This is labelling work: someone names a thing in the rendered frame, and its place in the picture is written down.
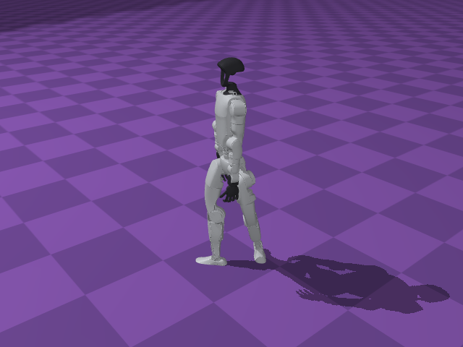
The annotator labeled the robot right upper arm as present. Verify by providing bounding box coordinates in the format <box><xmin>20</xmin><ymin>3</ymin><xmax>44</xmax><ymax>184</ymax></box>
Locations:
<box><xmin>212</xmin><ymin>90</ymin><xmax>221</xmax><ymax>132</ymax></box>

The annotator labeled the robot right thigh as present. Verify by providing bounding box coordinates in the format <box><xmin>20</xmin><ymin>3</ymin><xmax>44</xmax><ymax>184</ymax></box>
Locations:
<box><xmin>205</xmin><ymin>158</ymin><xmax>226</xmax><ymax>223</ymax></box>

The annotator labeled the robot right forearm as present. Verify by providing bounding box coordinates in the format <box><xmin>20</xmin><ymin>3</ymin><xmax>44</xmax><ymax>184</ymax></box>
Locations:
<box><xmin>214</xmin><ymin>131</ymin><xmax>224</xmax><ymax>157</ymax></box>

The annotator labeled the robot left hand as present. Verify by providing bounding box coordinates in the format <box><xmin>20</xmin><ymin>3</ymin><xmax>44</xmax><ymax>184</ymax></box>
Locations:
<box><xmin>220</xmin><ymin>175</ymin><xmax>239</xmax><ymax>202</ymax></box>

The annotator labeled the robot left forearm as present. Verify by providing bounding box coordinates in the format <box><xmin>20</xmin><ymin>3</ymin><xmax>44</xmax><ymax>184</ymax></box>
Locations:
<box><xmin>227</xmin><ymin>140</ymin><xmax>242</xmax><ymax>183</ymax></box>

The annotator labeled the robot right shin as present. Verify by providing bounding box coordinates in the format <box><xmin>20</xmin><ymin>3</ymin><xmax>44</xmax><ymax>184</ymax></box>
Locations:
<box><xmin>207</xmin><ymin>212</ymin><xmax>224</xmax><ymax>261</ymax></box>

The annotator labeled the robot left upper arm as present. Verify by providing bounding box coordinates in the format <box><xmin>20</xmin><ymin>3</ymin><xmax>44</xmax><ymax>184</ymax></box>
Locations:
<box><xmin>226</xmin><ymin>99</ymin><xmax>247</xmax><ymax>150</ymax></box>

